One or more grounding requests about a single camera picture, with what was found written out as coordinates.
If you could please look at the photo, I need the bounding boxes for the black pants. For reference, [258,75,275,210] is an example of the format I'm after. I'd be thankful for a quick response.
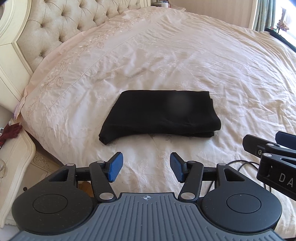
[99,90,221,145]

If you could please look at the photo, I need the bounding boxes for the cream nightstand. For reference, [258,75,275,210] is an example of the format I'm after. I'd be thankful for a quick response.
[1,130,63,228]

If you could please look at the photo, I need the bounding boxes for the cream embroidered bedspread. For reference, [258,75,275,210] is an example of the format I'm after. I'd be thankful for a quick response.
[14,5,296,237]

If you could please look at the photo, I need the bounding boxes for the dark red cloth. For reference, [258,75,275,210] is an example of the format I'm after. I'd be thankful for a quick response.
[0,123,23,147]

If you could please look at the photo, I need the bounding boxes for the black cloth on bed edge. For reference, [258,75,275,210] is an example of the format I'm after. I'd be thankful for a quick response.
[265,28,296,52]

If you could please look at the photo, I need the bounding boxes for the green striped curtain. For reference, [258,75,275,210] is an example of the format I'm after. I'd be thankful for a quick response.
[253,0,278,32]

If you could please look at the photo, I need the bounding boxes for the cream tufted headboard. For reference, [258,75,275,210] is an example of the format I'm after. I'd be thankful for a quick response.
[1,0,151,112]

